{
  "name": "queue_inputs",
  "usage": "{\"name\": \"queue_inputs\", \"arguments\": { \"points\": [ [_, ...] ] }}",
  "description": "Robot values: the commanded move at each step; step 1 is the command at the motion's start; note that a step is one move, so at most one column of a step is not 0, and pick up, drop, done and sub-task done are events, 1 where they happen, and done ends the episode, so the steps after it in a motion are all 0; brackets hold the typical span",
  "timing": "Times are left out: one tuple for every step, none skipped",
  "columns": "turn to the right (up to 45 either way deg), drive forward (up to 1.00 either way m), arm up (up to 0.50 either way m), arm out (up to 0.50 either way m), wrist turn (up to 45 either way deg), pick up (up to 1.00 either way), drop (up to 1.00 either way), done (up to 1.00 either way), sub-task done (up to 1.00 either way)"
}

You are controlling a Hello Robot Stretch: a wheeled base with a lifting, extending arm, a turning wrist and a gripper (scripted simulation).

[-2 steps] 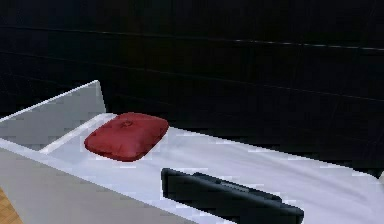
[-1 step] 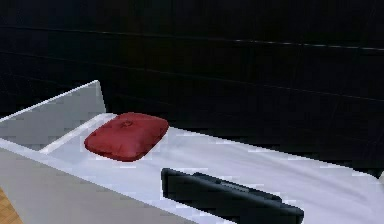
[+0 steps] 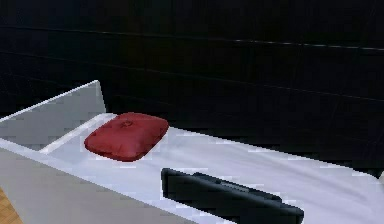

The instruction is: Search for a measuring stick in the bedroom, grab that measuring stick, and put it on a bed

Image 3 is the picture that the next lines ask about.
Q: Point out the white bed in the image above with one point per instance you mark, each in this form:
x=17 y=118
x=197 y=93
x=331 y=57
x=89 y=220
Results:
x=233 y=166

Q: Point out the red pillow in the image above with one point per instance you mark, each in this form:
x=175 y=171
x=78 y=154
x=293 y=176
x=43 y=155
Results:
x=126 y=136

